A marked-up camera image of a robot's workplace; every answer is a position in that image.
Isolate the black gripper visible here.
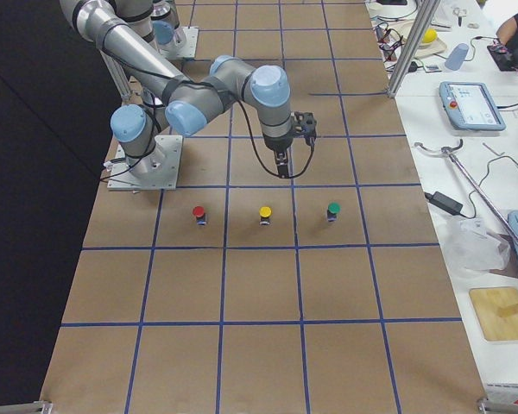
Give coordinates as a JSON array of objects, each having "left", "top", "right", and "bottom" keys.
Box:
[{"left": 263, "top": 135, "right": 294, "bottom": 178}]

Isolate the yellow push button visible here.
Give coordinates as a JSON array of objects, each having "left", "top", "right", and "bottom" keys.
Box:
[{"left": 259, "top": 206, "right": 272, "bottom": 225}]

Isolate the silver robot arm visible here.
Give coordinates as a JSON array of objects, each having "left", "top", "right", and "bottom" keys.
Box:
[
  {"left": 111, "top": 55, "right": 297, "bottom": 179},
  {"left": 60, "top": 1, "right": 189, "bottom": 103}
]

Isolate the green push button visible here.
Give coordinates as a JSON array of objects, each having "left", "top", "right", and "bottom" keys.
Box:
[{"left": 326, "top": 202, "right": 341, "bottom": 223}]

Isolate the red push button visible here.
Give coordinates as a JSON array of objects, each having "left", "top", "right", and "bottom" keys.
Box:
[{"left": 192, "top": 205, "right": 207, "bottom": 225}]

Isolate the black power adapter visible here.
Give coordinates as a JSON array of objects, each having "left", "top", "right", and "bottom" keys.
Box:
[{"left": 424, "top": 191, "right": 463, "bottom": 216}]

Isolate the metal grabber stick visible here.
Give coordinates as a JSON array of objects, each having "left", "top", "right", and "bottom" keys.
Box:
[{"left": 413, "top": 139, "right": 518, "bottom": 248}]

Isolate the yellow ball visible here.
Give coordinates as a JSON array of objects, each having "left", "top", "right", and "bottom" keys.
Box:
[{"left": 420, "top": 28, "right": 438, "bottom": 46}]

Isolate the blue teach pendant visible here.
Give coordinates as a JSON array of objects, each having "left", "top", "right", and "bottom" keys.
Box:
[{"left": 439, "top": 81, "right": 506, "bottom": 132}]

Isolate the blue plastic cup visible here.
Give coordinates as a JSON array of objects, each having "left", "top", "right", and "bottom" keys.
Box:
[{"left": 444, "top": 43, "right": 470, "bottom": 72}]

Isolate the clear plastic bag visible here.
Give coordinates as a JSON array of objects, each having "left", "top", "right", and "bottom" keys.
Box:
[{"left": 442, "top": 216, "right": 510, "bottom": 271}]

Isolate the wooden cutting board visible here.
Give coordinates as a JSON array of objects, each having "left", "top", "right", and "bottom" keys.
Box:
[{"left": 469, "top": 287, "right": 518, "bottom": 342}]

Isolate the black braided cable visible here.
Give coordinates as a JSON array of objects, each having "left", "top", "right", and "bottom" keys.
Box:
[{"left": 235, "top": 98, "right": 316, "bottom": 179}]

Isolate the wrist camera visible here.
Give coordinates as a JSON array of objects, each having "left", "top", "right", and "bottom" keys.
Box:
[{"left": 292, "top": 111, "right": 317, "bottom": 147}]

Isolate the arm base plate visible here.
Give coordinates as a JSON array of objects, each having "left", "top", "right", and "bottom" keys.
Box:
[
  {"left": 107, "top": 135, "right": 183, "bottom": 191},
  {"left": 154, "top": 23, "right": 199, "bottom": 60}
]

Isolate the aluminium frame post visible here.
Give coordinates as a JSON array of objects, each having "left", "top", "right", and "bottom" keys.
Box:
[{"left": 387, "top": 0, "right": 440, "bottom": 98}]

